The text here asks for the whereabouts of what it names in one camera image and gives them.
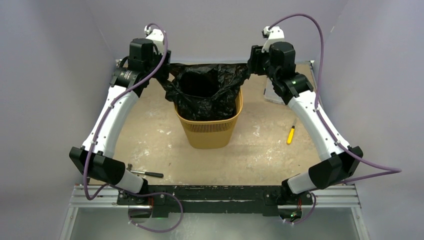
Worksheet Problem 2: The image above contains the black plastic trash bag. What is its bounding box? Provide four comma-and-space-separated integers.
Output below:
159, 63, 250, 122

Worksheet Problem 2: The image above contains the yellow plastic trash bin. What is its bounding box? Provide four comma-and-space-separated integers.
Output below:
174, 90, 243, 149

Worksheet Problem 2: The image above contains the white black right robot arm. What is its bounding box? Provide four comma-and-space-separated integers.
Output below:
247, 41, 363, 204

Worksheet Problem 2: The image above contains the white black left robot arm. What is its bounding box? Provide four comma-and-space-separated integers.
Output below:
69, 34, 171, 205

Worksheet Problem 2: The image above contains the clear plastic screw box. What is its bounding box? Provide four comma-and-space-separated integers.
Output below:
263, 79, 285, 105

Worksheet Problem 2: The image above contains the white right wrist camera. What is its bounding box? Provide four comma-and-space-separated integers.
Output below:
261, 26, 285, 53

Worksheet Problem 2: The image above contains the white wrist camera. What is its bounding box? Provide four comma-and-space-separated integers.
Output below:
261, 26, 285, 53
144, 26, 165, 54

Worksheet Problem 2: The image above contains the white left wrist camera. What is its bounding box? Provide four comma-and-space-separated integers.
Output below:
144, 26, 165, 54

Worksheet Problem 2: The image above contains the yellow handled screwdriver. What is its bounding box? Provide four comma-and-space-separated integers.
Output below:
286, 118, 297, 145

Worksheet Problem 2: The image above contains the black handled hammer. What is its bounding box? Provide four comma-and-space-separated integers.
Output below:
127, 163, 164, 179

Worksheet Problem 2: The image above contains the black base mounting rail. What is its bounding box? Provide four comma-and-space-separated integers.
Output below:
117, 185, 314, 219

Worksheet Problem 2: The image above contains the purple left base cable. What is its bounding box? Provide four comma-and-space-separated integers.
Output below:
127, 192, 184, 234

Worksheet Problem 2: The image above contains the aluminium frame rail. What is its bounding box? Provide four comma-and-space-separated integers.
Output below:
313, 185, 361, 208

